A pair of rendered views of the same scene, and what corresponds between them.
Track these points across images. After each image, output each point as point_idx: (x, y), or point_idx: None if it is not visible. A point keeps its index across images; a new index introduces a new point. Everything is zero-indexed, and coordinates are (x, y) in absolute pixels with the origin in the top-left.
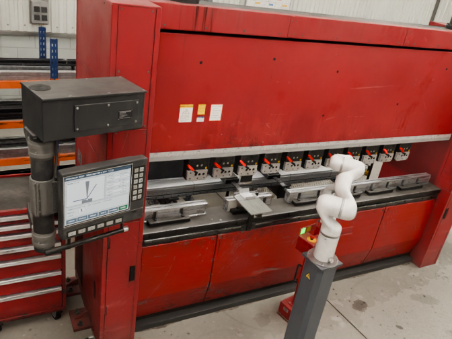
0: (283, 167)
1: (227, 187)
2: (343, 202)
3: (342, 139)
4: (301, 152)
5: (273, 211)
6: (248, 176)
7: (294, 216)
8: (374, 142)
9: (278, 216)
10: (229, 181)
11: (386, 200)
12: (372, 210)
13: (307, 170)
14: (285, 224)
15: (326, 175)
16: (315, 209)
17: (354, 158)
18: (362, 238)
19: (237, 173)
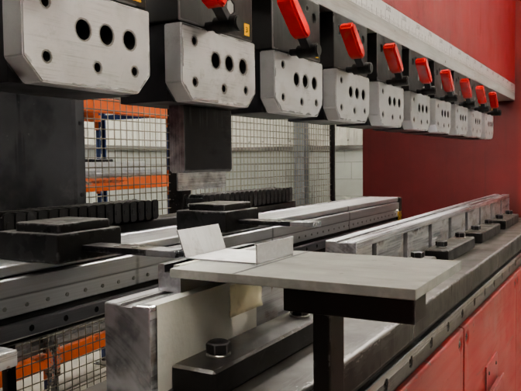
0: (327, 101)
1: (63, 307)
2: None
3: (423, 22)
4: (363, 32)
5: (362, 326)
6: (215, 133)
7: (420, 337)
8: (460, 64)
9: (394, 345)
10: (77, 243)
11: (515, 250)
12: (508, 284)
13: (298, 212)
14: (412, 387)
15: (343, 225)
16: (453, 290)
17: (457, 95)
18: (506, 390)
19: (174, 85)
